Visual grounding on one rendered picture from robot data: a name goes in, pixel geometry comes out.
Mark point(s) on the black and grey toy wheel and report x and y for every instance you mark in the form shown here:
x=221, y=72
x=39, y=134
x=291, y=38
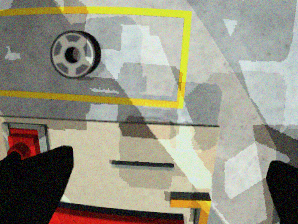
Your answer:
x=62, y=54

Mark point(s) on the yellow rectangular outline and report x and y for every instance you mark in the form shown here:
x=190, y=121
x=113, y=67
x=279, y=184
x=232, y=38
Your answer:
x=187, y=15

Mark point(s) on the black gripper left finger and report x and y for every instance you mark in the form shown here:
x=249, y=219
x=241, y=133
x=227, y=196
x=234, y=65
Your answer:
x=31, y=189

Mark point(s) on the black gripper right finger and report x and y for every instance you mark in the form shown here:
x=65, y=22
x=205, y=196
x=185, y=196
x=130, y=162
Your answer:
x=283, y=185

